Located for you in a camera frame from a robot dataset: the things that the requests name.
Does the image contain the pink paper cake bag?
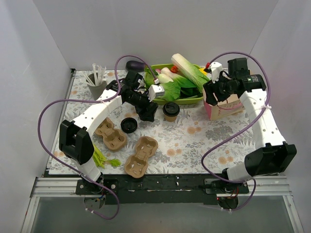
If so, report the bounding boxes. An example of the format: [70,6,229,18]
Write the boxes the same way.
[203,93,244,120]

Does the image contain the black plastic cup lid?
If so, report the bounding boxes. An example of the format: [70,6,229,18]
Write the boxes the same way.
[163,102,180,117]

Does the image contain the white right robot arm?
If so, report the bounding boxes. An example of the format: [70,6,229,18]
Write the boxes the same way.
[203,58,297,193]

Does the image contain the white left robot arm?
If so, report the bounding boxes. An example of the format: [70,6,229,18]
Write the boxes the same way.
[59,71,165,194]

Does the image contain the green plastic vegetable tray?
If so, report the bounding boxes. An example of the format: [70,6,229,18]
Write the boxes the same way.
[144,64,203,105]

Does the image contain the stack of black lids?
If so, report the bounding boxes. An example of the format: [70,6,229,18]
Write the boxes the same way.
[121,117,138,133]

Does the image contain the yellow vegetable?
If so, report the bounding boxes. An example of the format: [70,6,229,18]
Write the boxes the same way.
[199,68,208,75]

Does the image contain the bok choy middle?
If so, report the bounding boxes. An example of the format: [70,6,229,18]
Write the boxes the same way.
[160,67,196,88]

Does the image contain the bok choy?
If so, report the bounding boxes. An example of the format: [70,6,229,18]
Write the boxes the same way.
[160,67,196,88]
[157,82,181,101]

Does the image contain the purple eggplant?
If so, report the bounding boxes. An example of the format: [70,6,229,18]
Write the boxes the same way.
[125,60,145,72]

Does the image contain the bok choy front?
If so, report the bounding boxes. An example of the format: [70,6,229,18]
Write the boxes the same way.
[157,82,181,101]

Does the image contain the napa cabbage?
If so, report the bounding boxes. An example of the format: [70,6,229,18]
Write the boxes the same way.
[171,53,209,93]

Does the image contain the brown cardboard cup carrier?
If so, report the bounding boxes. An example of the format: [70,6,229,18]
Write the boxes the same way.
[95,117,127,151]

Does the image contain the grey straw holder cup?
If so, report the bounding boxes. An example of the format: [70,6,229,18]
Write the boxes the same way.
[87,79,107,100]

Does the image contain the floral table mat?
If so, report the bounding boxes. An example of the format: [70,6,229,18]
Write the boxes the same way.
[63,71,255,174]

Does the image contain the red pepper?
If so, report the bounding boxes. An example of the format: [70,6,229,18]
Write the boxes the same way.
[171,66,178,73]

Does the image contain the green celery stalks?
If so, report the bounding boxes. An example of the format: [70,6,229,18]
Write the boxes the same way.
[92,144,121,168]

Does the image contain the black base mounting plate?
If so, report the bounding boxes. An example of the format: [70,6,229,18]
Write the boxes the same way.
[75,174,249,205]

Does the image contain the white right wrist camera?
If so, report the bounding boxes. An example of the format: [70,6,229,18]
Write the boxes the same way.
[204,62,223,83]

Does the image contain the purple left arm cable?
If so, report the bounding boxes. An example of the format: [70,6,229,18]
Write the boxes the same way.
[37,54,160,220]

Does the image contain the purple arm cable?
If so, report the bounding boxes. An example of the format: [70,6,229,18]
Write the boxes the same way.
[201,51,272,212]
[37,54,160,220]

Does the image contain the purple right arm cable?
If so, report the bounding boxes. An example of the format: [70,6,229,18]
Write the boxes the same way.
[201,51,272,212]

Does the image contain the aluminium frame rail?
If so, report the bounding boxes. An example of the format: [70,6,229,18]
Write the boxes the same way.
[31,176,292,197]

